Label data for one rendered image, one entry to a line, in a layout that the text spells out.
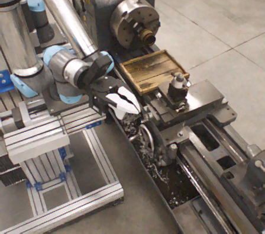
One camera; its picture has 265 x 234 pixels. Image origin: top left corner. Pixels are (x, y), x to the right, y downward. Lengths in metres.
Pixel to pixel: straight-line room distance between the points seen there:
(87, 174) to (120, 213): 0.39
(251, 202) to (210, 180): 0.20
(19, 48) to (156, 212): 1.62
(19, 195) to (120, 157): 0.85
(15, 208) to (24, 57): 1.33
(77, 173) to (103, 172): 0.20
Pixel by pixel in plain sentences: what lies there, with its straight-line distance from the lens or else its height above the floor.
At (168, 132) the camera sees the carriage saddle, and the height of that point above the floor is 0.91.
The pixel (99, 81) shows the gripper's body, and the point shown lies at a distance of 0.76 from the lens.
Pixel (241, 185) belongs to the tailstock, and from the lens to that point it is 1.38.
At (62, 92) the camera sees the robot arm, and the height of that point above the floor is 1.47.
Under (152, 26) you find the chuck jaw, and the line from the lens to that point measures 1.86.
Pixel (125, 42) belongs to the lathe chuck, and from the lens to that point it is 1.89.
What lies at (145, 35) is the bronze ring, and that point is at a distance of 1.77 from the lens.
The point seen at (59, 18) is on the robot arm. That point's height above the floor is 1.62.
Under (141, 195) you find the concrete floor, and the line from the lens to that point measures 2.31.
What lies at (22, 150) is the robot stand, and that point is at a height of 1.07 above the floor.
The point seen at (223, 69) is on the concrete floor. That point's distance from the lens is 3.38.
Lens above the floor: 2.11
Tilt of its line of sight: 48 degrees down
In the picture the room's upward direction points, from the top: straight up
